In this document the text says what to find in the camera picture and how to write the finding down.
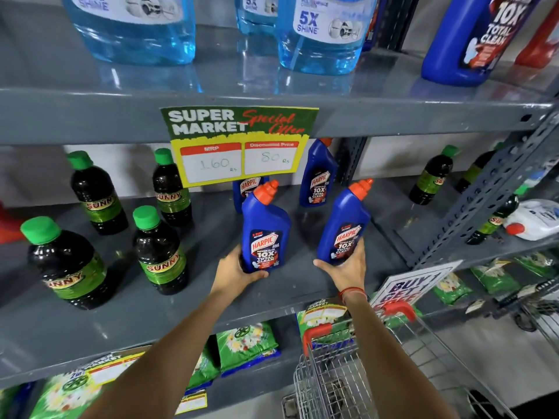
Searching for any clear light blue cleaner bottle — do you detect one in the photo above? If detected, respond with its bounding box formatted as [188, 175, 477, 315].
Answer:
[60, 0, 197, 66]
[276, 0, 379, 76]
[234, 0, 280, 38]

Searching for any person's right hand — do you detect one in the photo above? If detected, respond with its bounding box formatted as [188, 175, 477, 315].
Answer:
[313, 237, 367, 294]

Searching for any grey metal shelving rack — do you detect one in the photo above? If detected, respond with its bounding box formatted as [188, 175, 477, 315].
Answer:
[0, 0, 559, 419]

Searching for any red cleaner bottle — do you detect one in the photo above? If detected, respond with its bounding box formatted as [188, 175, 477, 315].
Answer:
[514, 8, 559, 69]

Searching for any yellow shelf price label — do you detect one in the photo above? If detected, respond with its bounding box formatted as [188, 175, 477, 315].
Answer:
[175, 390, 208, 416]

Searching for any small green yellow shelf sign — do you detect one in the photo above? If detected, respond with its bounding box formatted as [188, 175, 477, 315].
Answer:
[83, 350, 149, 387]
[300, 298, 349, 326]

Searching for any large blue toilet cleaner bottle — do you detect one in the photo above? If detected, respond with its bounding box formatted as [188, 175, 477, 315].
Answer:
[421, 0, 545, 88]

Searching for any white offer sign card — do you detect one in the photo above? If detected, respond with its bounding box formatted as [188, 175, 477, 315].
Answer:
[370, 260, 464, 311]

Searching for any red thread wrist bracelet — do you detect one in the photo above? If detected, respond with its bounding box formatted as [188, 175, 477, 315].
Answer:
[338, 286, 369, 305]

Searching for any person's right forearm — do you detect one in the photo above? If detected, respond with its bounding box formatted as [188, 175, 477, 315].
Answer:
[342, 292, 459, 419]

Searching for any person's left hand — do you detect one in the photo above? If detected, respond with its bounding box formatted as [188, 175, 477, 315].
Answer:
[211, 245, 270, 302]

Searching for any row of green detergent packets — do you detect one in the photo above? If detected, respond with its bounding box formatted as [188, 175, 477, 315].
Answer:
[0, 252, 559, 419]

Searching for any person's left forearm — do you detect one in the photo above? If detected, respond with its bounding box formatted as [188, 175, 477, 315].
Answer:
[81, 289, 240, 419]

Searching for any grey wire shopping cart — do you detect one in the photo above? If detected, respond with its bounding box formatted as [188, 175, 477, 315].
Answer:
[498, 277, 559, 345]

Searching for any wire shopping cart red handle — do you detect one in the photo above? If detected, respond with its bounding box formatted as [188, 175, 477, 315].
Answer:
[282, 301, 520, 419]

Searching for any dark blue bottle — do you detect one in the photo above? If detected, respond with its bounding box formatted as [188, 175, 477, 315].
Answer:
[362, 0, 390, 53]

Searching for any white bottle with red cap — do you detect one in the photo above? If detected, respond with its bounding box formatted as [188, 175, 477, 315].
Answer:
[505, 199, 559, 242]

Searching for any green and yellow price sign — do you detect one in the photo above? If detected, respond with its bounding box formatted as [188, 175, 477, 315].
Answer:
[161, 106, 320, 189]

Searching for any dark bottle with green cap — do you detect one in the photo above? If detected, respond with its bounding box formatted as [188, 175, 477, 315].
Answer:
[67, 151, 129, 235]
[152, 148, 194, 227]
[455, 142, 507, 193]
[409, 145, 460, 206]
[20, 216, 117, 310]
[133, 206, 190, 296]
[466, 187, 527, 246]

